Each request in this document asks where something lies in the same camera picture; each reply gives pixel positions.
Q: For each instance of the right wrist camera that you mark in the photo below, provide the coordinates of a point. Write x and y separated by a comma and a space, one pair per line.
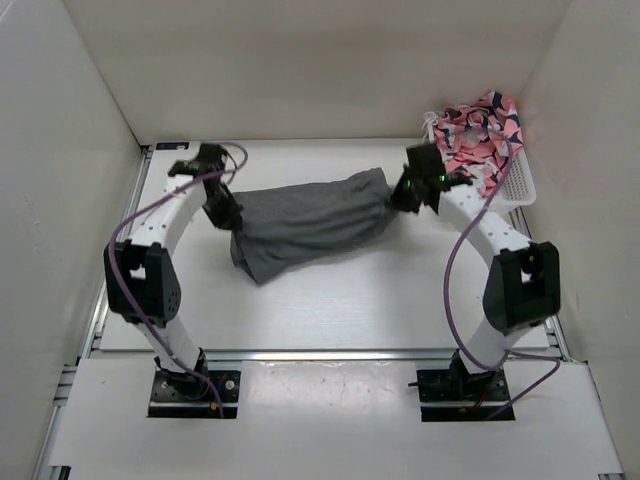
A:
425, 161

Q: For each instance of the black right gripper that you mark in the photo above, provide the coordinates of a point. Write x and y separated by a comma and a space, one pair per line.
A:
398, 198

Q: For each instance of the white plastic basket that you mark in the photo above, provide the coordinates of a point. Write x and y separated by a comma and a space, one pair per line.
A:
517, 187

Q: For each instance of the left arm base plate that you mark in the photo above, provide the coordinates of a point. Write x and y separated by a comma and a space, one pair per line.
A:
173, 397

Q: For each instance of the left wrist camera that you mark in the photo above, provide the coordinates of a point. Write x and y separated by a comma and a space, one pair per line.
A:
211, 157

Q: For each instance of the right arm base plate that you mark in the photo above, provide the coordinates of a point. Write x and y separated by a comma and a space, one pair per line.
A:
482, 398

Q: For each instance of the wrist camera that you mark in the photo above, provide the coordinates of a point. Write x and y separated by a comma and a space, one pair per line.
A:
425, 161
211, 157

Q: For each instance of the pink patterned shorts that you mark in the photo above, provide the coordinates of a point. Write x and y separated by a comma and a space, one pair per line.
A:
478, 139

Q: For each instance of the black label sticker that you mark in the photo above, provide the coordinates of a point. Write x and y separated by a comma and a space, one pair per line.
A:
167, 146

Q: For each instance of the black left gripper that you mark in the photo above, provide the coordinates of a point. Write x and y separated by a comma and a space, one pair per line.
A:
231, 215

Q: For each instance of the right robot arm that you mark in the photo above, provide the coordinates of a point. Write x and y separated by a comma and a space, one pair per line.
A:
506, 318

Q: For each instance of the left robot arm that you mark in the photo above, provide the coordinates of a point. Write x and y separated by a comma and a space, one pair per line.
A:
142, 285

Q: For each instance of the right side aluminium rail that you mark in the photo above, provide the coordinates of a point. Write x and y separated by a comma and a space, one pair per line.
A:
541, 262

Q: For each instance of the grey shorts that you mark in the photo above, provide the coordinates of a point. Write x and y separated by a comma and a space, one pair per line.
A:
285, 227

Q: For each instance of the aluminium table edge rail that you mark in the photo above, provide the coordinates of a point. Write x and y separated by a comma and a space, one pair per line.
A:
317, 355

